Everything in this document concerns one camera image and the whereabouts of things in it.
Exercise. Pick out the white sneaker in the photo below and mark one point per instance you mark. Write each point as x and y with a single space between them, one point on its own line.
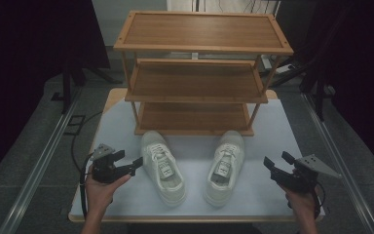
225 169
162 169

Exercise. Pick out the black floor socket frame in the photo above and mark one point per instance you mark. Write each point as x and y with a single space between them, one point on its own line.
74 124

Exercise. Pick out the dark curtain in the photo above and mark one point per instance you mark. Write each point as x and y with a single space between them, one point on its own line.
29 48
363 65

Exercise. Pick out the white power strip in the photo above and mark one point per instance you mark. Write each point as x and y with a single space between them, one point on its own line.
284 68

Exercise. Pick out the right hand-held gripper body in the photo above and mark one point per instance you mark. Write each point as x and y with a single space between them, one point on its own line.
305 177

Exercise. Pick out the person's right hand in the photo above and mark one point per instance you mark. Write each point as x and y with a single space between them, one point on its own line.
300 203

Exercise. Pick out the black metal stand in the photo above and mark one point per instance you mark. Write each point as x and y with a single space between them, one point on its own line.
66 91
319 100

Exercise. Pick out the person's left hand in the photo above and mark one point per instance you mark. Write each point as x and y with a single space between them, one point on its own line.
100 193

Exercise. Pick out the metal floor rail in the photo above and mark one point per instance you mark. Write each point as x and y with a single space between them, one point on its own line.
39 169
337 162

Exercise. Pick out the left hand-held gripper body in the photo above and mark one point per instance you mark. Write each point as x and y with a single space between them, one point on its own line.
105 167

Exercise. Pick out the wooden shoe rack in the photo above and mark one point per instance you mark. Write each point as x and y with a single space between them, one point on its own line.
201 31

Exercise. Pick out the white table mat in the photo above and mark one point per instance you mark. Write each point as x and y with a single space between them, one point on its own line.
194 175

